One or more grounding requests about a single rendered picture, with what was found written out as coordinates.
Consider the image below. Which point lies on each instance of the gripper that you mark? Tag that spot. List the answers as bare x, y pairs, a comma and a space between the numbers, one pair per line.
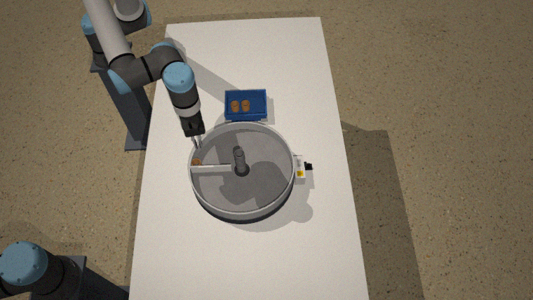
192, 125

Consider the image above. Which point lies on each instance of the bronze bushing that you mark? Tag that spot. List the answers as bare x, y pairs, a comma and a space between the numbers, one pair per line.
248, 105
236, 106
196, 161

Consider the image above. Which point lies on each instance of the steel bushing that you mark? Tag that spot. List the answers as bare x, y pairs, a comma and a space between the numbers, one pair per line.
241, 172
239, 153
241, 164

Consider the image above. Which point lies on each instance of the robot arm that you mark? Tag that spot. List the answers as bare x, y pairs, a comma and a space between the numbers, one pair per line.
112, 29
58, 283

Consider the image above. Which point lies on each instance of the blue crate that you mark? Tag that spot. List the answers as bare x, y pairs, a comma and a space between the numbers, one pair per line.
258, 112

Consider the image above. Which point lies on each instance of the grey turntable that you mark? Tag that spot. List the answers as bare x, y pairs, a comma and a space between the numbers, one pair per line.
250, 200

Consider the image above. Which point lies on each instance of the white control box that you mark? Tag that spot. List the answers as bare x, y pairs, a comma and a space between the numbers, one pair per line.
301, 172

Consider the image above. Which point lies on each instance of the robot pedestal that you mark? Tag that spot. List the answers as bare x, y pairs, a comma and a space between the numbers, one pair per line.
77, 260
127, 112

